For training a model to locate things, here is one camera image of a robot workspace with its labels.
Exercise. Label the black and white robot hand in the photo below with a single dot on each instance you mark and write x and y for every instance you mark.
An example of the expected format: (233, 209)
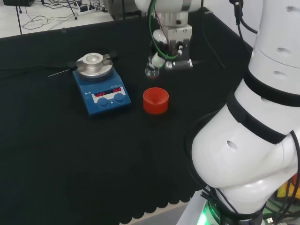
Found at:
(157, 37)

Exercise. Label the clear round-bottom glass flask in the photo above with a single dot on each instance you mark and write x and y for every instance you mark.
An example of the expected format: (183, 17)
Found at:
(152, 72)

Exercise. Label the blue-base heater with steel plate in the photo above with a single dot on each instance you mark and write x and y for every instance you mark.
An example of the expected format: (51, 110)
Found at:
(103, 93)

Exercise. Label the white power strip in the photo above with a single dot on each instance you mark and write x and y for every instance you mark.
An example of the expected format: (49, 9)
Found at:
(85, 9)

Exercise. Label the thin steel probe rod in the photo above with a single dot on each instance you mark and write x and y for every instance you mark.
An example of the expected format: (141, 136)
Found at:
(58, 73)

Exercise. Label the black bench cloth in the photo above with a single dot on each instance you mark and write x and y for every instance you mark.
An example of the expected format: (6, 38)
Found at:
(93, 152)

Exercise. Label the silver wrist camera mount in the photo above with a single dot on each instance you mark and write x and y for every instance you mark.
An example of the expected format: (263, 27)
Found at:
(179, 32)

